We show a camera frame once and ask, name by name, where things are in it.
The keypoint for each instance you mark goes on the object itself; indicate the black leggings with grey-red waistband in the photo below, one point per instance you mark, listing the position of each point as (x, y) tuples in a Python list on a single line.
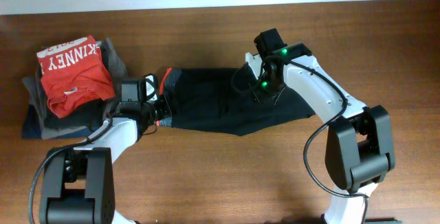
[(203, 100)]

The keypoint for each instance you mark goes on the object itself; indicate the red folded t-shirt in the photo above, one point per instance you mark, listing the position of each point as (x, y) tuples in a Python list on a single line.
[(73, 74)]

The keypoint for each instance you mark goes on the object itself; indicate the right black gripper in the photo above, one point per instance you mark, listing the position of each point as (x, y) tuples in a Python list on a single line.
[(260, 95)]

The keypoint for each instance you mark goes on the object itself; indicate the navy blue folded garment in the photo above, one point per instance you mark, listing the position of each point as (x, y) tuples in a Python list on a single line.
[(31, 129)]

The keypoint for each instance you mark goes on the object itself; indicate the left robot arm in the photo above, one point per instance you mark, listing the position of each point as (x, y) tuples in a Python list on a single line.
[(78, 185)]

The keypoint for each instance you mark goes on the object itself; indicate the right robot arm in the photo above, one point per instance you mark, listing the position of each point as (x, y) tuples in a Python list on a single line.
[(359, 151)]

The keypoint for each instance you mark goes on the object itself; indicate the grey folded garment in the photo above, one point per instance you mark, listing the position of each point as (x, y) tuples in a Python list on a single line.
[(111, 61)]

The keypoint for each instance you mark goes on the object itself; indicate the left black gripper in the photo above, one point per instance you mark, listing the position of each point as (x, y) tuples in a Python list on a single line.
[(166, 106)]

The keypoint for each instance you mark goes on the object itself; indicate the black folded garment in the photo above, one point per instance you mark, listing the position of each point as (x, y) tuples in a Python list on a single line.
[(89, 114)]

